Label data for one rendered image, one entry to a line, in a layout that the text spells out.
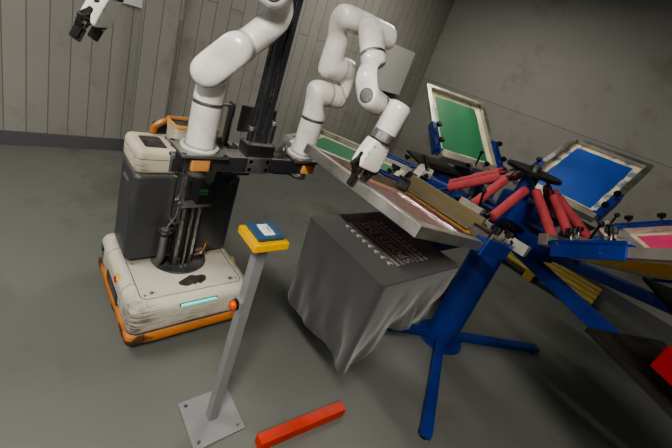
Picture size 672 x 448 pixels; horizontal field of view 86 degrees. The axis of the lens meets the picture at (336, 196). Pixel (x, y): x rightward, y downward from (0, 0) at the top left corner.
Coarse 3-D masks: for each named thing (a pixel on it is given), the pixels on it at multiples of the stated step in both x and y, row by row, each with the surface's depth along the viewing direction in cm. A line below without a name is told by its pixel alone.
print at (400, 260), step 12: (348, 228) 146; (360, 228) 150; (372, 228) 154; (384, 228) 158; (372, 240) 144; (384, 240) 147; (396, 240) 151; (384, 252) 138; (396, 252) 141; (408, 252) 145; (420, 252) 148; (396, 264) 133
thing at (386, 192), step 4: (368, 180) 154; (368, 184) 143; (372, 184) 149; (376, 184) 156; (376, 188) 145; (380, 188) 151; (384, 188) 157; (388, 188) 164; (380, 192) 140; (384, 192) 146; (388, 192) 152; (392, 192) 158; (384, 196) 136; (388, 196) 141; (392, 196) 147; (396, 196) 153; (400, 196) 160; (408, 196) 175; (392, 200) 137; (396, 200) 142; (400, 200) 148; (404, 200) 154; (404, 204) 144; (408, 204) 150; (412, 204) 156; (420, 204) 171; (416, 208) 151; (424, 208) 165; (432, 212) 166
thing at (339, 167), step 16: (320, 160) 129; (336, 160) 144; (336, 176) 122; (384, 176) 168; (368, 192) 112; (384, 208) 107; (400, 208) 106; (400, 224) 102; (416, 224) 99; (432, 240) 106; (448, 240) 112; (464, 240) 120; (480, 240) 133
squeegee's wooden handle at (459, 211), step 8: (416, 176) 171; (416, 184) 170; (424, 184) 167; (416, 192) 169; (424, 192) 166; (432, 192) 163; (440, 192) 161; (432, 200) 163; (440, 200) 160; (448, 200) 158; (440, 208) 159; (448, 208) 157; (456, 208) 154; (464, 208) 152; (456, 216) 154; (464, 216) 151; (472, 216) 149; (480, 216) 147; (472, 224) 149; (480, 224) 146
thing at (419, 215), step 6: (396, 204) 133; (402, 204) 141; (408, 210) 135; (414, 210) 143; (420, 210) 151; (414, 216) 129; (420, 216) 136; (426, 216) 144; (438, 216) 164; (426, 222) 130; (432, 222) 138; (438, 222) 146; (456, 228) 158
